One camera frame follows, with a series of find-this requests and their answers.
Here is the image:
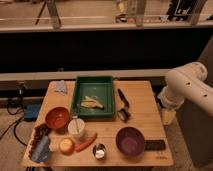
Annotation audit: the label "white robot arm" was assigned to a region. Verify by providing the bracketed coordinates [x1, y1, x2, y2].
[158, 62, 213, 116]

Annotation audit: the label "green plastic tray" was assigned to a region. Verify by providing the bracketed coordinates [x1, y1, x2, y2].
[71, 76, 115, 120]

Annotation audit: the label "beige cloth in tray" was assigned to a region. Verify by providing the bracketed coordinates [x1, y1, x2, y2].
[81, 96, 104, 109]

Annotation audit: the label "light blue small cloth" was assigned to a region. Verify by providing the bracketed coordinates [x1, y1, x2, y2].
[55, 80, 67, 95]

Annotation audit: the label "white cup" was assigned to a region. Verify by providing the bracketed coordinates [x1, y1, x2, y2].
[68, 118, 85, 139]

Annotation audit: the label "red bowl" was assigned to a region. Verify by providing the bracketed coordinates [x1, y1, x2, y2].
[45, 107, 70, 130]

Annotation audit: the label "purple bowl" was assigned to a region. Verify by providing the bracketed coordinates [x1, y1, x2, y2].
[115, 127, 145, 157]

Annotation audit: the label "small metal cup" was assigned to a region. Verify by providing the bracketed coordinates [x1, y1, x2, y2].
[93, 143, 106, 160]

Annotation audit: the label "orange carrot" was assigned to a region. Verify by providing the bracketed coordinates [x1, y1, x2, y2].
[75, 133, 98, 152]

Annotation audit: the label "yellow round fruit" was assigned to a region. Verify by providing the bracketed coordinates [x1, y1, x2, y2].
[59, 138, 74, 155]

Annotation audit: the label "black rectangular block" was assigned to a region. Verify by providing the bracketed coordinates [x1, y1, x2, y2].
[145, 140, 166, 151]

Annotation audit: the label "blue box on floor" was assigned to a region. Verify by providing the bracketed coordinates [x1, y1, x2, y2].
[24, 104, 41, 121]

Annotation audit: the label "dark red grapes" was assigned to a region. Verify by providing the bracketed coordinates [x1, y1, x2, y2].
[29, 123, 50, 155]

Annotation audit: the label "blue crumpled cloth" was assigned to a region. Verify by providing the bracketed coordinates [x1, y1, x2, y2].
[30, 136, 51, 163]

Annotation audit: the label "black cables on floor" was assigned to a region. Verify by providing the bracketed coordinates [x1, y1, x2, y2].
[0, 87, 28, 147]

